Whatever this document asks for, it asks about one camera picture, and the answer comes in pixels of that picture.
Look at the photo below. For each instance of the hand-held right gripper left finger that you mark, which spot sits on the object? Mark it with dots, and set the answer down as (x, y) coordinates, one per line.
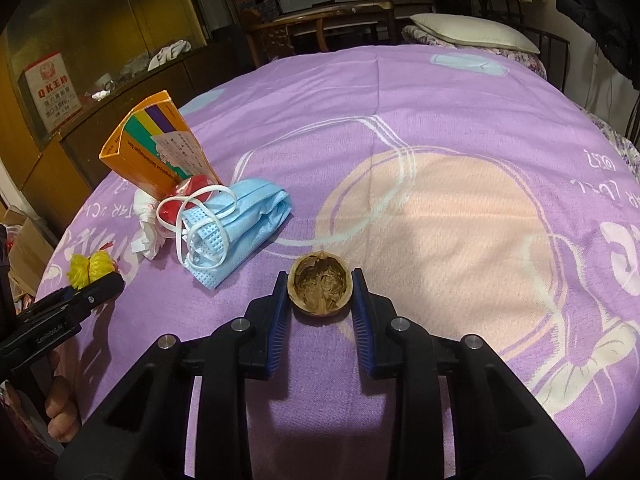
(279, 340)

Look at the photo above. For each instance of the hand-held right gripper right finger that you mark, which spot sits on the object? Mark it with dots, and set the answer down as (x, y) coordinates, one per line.
(361, 335)

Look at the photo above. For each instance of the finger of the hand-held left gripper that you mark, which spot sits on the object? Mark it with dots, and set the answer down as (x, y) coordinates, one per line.
(50, 300)
(105, 287)

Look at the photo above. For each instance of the yellow pompom flower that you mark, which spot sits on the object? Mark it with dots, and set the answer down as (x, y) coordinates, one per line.
(90, 270)

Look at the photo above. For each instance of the walnut shell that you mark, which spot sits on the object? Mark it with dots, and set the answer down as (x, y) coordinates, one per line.
(320, 285)

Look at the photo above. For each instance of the white tissue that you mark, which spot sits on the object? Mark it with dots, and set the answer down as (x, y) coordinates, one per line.
(150, 230)

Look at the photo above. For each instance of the blue face mask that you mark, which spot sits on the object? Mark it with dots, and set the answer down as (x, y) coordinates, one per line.
(250, 210)

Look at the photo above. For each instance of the orange cardboard box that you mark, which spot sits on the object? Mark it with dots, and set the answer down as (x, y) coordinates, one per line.
(145, 160)

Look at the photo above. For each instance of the person's left hand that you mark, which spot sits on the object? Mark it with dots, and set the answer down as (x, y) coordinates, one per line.
(62, 415)

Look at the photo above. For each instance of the wooden glass cabinet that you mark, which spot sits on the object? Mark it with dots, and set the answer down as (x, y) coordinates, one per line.
(75, 175)

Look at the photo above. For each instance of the purple printed blanket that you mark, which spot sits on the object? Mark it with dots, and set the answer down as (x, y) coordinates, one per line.
(450, 210)

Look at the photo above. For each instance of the small white cloth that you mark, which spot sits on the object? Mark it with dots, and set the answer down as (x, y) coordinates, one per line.
(100, 94)

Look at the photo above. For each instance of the white box with red print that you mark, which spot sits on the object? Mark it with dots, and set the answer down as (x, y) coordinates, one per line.
(52, 95)

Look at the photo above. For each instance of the carved wooden chair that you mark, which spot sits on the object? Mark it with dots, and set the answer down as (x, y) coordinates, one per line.
(272, 40)

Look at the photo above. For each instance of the floral bedsheet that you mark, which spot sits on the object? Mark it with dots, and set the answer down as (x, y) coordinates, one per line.
(620, 145)

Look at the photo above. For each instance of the white pillow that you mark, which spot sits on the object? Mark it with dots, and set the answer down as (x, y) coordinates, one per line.
(475, 32)

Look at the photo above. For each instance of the wooden table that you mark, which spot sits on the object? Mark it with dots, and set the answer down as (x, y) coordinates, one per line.
(325, 10)

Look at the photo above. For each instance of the black metal headboard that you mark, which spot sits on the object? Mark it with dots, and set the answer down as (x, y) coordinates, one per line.
(550, 40)

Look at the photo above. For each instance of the black jacket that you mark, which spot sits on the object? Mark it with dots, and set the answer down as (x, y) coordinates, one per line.
(600, 10)

